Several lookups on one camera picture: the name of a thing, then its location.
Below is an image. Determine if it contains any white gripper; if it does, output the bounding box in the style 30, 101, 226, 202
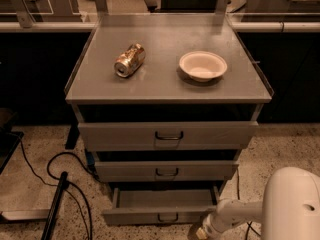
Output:
196, 214, 223, 240

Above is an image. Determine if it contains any grey bottom drawer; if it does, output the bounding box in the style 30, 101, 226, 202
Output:
102, 186, 219, 225

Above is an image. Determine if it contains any grey drawer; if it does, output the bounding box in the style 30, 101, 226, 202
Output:
95, 160, 238, 182
102, 186, 219, 225
78, 121, 258, 151

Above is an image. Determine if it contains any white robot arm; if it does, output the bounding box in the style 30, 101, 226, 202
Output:
196, 167, 320, 240

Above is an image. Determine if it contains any grey top drawer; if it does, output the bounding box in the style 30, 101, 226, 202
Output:
78, 121, 258, 151

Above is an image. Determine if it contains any grey middle drawer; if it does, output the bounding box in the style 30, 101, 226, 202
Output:
95, 160, 238, 182

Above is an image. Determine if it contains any grey drawer cabinet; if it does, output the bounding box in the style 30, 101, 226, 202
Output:
64, 13, 275, 198

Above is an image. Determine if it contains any black bar stand leg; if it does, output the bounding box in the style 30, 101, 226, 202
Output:
41, 172, 68, 240

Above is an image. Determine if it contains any white paper bowl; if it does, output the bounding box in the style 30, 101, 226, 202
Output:
179, 51, 228, 82

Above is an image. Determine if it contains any crushed gold soda can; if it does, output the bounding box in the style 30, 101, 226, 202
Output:
114, 43, 146, 78

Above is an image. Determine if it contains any grey metal floor plate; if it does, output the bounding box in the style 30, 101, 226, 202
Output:
0, 209, 49, 223

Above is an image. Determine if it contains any black tray at left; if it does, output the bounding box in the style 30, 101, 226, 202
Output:
0, 131, 24, 174

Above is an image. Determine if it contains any black floor cable right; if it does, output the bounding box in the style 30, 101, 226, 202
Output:
235, 169, 262, 240

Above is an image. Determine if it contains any black floor cable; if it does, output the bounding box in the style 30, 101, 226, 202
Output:
6, 130, 101, 240
235, 169, 262, 240

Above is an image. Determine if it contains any black floor cable left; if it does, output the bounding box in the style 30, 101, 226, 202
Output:
6, 130, 101, 240

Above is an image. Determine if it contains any white horizontal rail pipe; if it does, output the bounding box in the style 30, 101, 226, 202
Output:
0, 21, 320, 33

